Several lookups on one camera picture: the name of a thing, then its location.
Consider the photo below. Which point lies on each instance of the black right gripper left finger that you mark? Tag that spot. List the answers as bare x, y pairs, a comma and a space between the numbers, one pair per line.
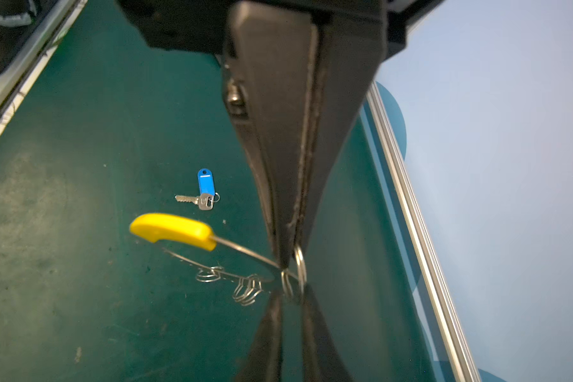
265, 357

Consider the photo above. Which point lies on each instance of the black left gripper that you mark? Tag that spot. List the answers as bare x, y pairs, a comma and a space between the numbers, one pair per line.
274, 53

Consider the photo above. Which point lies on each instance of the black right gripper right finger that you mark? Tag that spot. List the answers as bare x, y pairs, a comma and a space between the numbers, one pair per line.
321, 361

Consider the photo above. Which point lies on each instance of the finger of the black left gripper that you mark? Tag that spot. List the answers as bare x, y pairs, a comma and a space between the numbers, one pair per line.
348, 54

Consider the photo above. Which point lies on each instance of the blue tag silver key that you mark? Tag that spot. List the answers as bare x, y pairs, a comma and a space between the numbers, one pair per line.
207, 197

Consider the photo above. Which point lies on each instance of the aluminium back frame rail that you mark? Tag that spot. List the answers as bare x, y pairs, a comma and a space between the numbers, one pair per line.
444, 312

